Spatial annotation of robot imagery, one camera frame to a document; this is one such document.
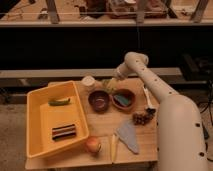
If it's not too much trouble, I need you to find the white handled dish brush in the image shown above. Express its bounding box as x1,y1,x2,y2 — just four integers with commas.
143,87,156,115

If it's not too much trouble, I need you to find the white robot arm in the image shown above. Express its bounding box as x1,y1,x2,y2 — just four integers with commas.
114,52,208,171

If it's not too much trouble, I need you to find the terracotta bowl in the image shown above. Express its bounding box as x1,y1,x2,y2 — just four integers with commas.
111,89,136,111

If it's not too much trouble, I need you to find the green leafy vegetable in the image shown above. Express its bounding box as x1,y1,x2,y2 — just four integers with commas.
102,78,116,93

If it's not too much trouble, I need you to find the teal sponge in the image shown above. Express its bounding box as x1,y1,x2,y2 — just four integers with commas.
114,95,130,106

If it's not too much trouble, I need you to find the white cup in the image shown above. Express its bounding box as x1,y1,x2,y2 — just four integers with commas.
81,75,95,88

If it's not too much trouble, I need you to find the grey cloth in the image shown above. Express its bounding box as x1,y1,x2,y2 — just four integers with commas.
115,120,139,154

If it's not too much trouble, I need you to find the yellow banana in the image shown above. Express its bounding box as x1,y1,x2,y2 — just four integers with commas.
110,134,119,163

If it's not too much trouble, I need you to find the green pepper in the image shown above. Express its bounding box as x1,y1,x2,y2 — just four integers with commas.
48,98,70,106

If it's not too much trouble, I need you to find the orange apple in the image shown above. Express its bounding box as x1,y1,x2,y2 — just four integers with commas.
85,136,101,154

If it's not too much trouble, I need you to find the yellow plastic tray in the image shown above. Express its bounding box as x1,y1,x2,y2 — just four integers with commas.
26,81,89,158

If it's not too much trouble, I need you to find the striped cloth roll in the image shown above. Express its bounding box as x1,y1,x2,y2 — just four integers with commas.
52,124,77,141

